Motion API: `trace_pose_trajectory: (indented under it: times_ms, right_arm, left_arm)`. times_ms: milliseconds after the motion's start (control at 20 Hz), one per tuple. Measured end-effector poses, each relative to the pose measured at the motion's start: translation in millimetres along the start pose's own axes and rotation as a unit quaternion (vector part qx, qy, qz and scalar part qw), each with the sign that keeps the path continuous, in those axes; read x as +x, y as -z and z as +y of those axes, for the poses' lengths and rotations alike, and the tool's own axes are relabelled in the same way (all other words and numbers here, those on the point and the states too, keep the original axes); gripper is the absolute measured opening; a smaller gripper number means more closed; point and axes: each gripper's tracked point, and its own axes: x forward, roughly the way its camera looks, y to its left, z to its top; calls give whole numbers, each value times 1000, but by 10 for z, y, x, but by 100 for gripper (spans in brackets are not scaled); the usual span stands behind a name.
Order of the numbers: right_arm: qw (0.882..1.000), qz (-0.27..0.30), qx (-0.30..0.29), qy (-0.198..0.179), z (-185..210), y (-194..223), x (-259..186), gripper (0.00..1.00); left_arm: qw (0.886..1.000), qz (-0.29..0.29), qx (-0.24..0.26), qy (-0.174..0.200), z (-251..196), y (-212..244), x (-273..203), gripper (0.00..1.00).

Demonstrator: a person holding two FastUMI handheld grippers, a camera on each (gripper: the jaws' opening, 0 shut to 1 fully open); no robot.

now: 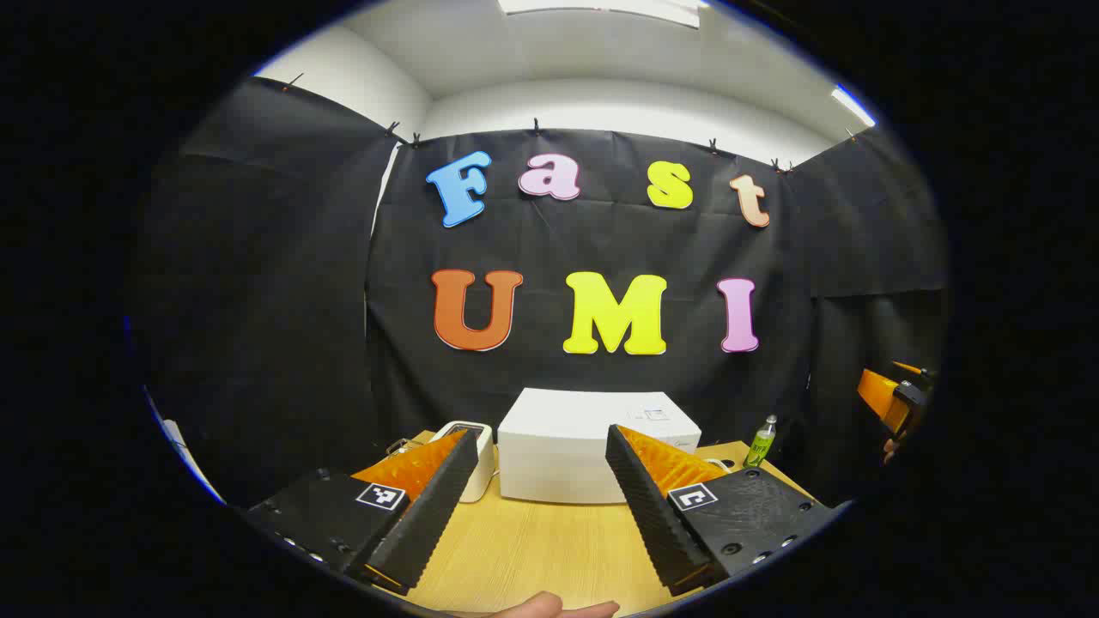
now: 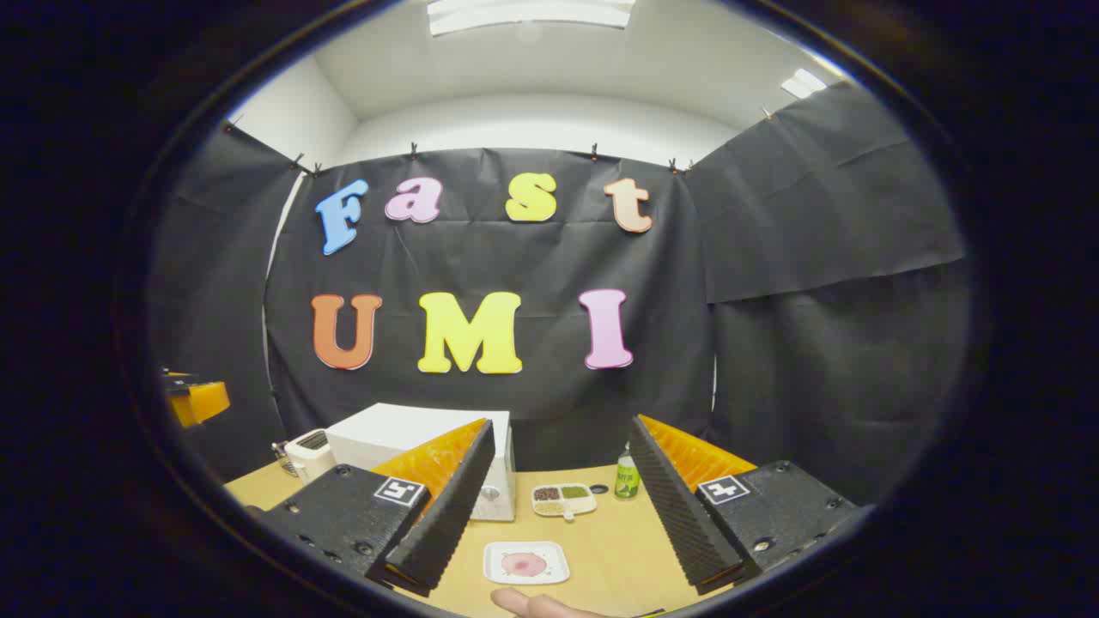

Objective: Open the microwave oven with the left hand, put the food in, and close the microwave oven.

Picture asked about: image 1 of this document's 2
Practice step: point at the green drink bottle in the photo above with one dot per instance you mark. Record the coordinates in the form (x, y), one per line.
(760, 446)

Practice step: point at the ceiling light panel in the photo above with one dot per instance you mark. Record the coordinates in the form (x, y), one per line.
(601, 9)
(853, 105)

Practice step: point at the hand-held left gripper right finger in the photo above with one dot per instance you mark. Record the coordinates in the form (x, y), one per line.
(652, 524)

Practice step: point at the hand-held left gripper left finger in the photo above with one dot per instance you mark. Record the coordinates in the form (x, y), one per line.
(429, 524)

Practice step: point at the white microwave oven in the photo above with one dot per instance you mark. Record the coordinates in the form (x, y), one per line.
(558, 446)

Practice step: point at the white toaster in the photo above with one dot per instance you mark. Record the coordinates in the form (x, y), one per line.
(482, 472)

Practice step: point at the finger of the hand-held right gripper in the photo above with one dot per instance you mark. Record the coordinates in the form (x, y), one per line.
(880, 399)

